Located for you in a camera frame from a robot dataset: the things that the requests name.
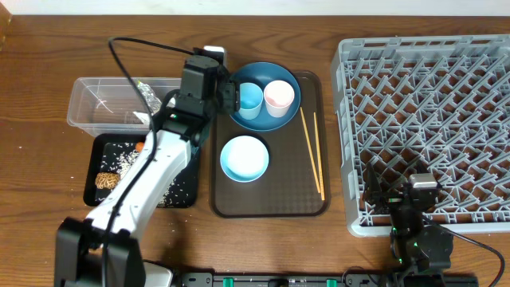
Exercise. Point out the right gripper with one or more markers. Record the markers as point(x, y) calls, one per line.
point(391, 199)

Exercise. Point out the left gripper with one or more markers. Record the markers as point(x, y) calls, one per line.
point(230, 96)

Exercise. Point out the light blue cup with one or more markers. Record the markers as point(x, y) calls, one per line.
point(251, 98)

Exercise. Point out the snack wrapper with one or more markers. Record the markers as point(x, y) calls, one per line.
point(153, 102)

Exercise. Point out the light blue bowl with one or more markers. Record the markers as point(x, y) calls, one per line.
point(244, 159)

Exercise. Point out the orange carrot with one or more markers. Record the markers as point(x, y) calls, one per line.
point(139, 146)

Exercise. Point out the white rice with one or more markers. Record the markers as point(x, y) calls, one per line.
point(183, 190)

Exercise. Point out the brown shiitake mushroom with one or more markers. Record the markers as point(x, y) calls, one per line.
point(106, 180)

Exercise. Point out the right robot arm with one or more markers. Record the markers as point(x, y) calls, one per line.
point(422, 251)

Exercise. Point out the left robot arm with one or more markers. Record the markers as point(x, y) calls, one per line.
point(103, 249)

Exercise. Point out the grey dishwasher rack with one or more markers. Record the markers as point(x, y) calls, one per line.
point(440, 101)

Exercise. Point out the dark blue plate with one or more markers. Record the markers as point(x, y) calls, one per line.
point(261, 74)

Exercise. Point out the pink cup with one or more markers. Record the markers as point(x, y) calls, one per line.
point(278, 96)

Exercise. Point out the right wooden chopstick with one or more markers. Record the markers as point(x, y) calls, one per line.
point(318, 153)

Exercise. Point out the wooden chopstick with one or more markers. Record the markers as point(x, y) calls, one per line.
point(318, 153)
point(310, 152)

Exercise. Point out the left wooden chopstick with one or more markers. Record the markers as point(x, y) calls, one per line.
point(310, 152)

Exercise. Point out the brown serving tray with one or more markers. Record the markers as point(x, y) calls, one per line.
point(287, 188)

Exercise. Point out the clear plastic bin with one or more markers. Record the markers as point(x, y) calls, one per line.
point(105, 105)

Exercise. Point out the black plastic tray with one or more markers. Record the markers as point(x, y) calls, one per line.
point(92, 195)

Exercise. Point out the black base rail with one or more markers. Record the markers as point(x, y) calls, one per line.
point(348, 280)

